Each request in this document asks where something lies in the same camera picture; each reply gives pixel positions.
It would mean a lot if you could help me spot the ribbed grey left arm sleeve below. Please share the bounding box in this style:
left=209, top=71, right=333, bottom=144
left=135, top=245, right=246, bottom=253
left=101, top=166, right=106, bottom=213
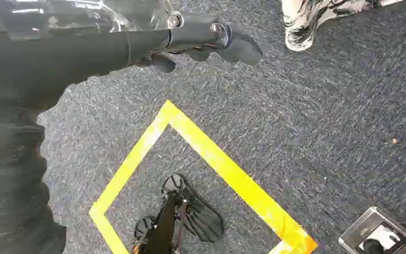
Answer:
left=0, top=99, right=67, bottom=254

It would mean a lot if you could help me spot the yellow floor tape outline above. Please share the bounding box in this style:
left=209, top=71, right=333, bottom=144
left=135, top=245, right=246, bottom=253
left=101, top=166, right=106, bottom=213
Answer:
left=88, top=99, right=319, bottom=254

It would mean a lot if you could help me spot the silver power strip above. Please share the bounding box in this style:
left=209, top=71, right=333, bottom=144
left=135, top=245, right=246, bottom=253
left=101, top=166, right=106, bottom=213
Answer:
left=338, top=206, right=406, bottom=254

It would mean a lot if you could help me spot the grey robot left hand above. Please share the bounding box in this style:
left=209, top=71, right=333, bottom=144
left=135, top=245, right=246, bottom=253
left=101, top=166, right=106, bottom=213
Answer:
left=0, top=0, right=264, bottom=116

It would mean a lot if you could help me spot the black plug with cable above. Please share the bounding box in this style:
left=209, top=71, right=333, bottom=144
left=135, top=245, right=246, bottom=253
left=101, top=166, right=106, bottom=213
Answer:
left=362, top=230, right=406, bottom=254

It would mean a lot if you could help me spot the black robot leg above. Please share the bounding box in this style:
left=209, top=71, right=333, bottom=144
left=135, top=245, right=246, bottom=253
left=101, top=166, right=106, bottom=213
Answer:
left=133, top=192, right=190, bottom=254

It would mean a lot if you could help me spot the person's patterned shoe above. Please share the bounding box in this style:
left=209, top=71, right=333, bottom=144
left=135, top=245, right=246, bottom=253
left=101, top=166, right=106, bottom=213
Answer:
left=281, top=0, right=405, bottom=52

